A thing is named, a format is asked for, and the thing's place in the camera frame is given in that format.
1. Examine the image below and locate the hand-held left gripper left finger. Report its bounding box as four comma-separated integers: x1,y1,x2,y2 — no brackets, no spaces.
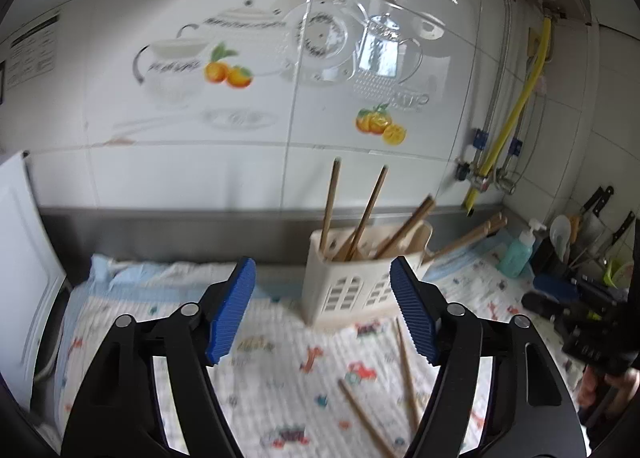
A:
60,256,257,458

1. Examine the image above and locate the white wall label sheet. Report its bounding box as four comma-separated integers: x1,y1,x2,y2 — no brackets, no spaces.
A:
6,12,60,89

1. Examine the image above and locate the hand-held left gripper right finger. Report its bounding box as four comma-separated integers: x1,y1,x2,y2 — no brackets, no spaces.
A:
390,256,589,458

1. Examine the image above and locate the yellow gas hose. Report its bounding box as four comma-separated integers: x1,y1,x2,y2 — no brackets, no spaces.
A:
464,18,552,217

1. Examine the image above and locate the green plastic item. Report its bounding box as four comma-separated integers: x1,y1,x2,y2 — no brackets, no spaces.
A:
602,260,633,287

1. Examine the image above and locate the white plastic ladle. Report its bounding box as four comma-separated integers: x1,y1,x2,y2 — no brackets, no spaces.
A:
549,215,572,263

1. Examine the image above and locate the cream plastic chopstick holder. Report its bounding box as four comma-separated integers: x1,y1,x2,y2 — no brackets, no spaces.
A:
301,220,435,326

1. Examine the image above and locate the white printed quilted cloth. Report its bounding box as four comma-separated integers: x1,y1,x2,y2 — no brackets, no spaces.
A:
52,233,596,458

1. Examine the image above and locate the metal pipe valve assembly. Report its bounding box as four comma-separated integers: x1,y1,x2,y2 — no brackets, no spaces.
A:
455,128,524,197

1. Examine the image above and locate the black utensil caddy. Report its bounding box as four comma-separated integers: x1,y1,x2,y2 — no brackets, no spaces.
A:
531,238,568,279

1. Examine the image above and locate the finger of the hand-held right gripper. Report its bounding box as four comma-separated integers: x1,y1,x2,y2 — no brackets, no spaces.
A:
521,292,568,321
532,275,581,303

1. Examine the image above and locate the person's right hand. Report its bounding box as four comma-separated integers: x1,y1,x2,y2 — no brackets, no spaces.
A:
578,369,602,411

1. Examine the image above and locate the green soap pump bottle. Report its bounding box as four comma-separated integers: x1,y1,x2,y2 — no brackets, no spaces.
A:
497,219,546,279

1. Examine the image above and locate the black-handled kitchen knife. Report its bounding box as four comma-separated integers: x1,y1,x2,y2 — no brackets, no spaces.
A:
580,186,615,239
611,211,637,246

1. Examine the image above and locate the braided metal hose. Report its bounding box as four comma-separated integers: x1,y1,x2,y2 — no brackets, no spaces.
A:
477,0,516,173

